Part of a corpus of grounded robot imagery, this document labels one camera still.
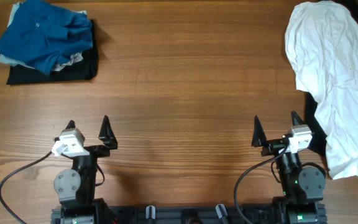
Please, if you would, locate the blue polo shirt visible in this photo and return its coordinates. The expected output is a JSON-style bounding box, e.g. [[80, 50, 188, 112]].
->
[[0, 1, 93, 75]]

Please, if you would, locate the light grey folded garment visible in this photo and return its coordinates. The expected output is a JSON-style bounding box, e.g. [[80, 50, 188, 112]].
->
[[0, 2, 83, 72]]

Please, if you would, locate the left grey rail clip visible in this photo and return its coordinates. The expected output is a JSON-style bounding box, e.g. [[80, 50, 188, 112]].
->
[[145, 205, 156, 220]]

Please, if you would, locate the white t-shirt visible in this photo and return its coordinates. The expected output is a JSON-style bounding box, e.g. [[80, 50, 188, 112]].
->
[[285, 1, 358, 180]]

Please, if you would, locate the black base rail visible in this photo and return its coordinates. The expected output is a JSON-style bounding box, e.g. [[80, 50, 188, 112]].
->
[[50, 203, 327, 224]]

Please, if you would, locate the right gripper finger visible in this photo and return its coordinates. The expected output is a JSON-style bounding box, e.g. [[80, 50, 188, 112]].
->
[[291, 111, 304, 126], [251, 115, 267, 147]]

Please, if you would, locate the black folded garment left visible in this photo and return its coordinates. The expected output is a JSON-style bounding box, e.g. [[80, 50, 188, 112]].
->
[[6, 20, 99, 85]]

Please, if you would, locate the grey rail clip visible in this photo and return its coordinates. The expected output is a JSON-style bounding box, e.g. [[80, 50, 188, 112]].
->
[[145, 205, 156, 220], [215, 203, 227, 220]]

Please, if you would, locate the right grey rail clip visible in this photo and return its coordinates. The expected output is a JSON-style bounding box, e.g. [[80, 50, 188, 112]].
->
[[215, 203, 227, 220]]

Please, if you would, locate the black t-shirt with logo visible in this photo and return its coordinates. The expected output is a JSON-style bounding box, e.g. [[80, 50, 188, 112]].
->
[[305, 0, 358, 157]]

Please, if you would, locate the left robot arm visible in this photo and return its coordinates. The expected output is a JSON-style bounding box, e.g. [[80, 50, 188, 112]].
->
[[51, 116, 118, 224]]

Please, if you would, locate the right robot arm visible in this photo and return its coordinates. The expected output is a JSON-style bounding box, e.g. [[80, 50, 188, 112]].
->
[[252, 111, 328, 224]]

